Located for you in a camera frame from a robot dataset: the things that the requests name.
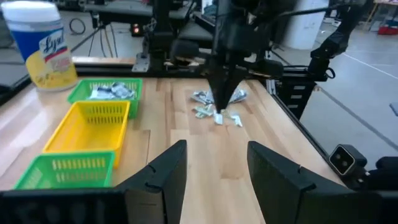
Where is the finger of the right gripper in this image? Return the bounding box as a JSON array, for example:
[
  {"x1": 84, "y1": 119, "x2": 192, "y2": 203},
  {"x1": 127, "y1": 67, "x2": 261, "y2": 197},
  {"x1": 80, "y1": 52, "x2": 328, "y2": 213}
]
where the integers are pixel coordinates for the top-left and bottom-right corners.
[
  {"x1": 221, "y1": 67, "x2": 249, "y2": 113},
  {"x1": 207, "y1": 67, "x2": 229, "y2": 113}
]

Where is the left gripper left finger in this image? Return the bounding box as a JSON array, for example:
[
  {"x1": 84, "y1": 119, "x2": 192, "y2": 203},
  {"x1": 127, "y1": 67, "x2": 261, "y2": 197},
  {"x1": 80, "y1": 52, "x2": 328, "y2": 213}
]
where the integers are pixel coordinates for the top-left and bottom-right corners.
[{"x1": 115, "y1": 139, "x2": 188, "y2": 224}]

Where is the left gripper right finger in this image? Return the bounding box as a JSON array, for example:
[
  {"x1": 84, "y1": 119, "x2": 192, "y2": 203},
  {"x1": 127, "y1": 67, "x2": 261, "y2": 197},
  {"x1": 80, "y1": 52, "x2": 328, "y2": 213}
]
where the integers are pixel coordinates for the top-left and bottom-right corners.
[{"x1": 248, "y1": 141, "x2": 345, "y2": 224}]

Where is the grey side table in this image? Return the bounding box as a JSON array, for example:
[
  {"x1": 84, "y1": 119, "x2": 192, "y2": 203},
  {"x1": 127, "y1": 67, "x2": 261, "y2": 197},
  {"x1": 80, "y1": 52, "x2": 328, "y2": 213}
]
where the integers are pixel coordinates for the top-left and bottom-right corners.
[{"x1": 178, "y1": 20, "x2": 218, "y2": 43}]

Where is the green plastic basket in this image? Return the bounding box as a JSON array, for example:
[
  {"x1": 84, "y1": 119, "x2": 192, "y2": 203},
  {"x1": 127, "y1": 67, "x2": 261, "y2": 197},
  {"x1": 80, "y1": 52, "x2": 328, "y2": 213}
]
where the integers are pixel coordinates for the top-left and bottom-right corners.
[
  {"x1": 67, "y1": 77, "x2": 144, "y2": 119},
  {"x1": 14, "y1": 151, "x2": 116, "y2": 190}
]

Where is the yellow plastic basket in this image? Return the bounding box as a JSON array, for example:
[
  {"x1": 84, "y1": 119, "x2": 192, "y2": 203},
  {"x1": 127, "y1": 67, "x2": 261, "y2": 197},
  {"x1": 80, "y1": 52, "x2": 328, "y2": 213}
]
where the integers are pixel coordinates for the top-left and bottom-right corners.
[{"x1": 42, "y1": 100, "x2": 131, "y2": 169}]

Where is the black tripod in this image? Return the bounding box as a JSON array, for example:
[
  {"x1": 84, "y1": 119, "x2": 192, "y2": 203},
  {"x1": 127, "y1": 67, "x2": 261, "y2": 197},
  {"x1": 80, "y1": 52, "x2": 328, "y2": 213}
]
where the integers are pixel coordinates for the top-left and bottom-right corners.
[{"x1": 70, "y1": 12, "x2": 119, "y2": 59}]

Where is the red storage bin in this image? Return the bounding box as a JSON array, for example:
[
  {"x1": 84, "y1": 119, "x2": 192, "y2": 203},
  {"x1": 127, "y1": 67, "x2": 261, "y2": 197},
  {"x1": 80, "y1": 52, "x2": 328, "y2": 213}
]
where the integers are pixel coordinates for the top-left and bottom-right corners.
[{"x1": 377, "y1": 26, "x2": 398, "y2": 35}]

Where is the Lysol wipes canister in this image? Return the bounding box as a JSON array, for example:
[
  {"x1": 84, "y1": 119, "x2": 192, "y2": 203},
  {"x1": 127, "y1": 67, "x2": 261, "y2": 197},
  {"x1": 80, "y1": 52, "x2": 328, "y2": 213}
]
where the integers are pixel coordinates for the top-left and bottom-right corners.
[{"x1": 0, "y1": 0, "x2": 78, "y2": 91}]

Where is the black table-level camera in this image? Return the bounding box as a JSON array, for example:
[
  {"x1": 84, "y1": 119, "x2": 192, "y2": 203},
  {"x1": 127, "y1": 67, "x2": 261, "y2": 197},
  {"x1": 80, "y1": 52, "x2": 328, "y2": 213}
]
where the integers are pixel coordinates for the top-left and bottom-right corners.
[{"x1": 328, "y1": 143, "x2": 368, "y2": 178}]

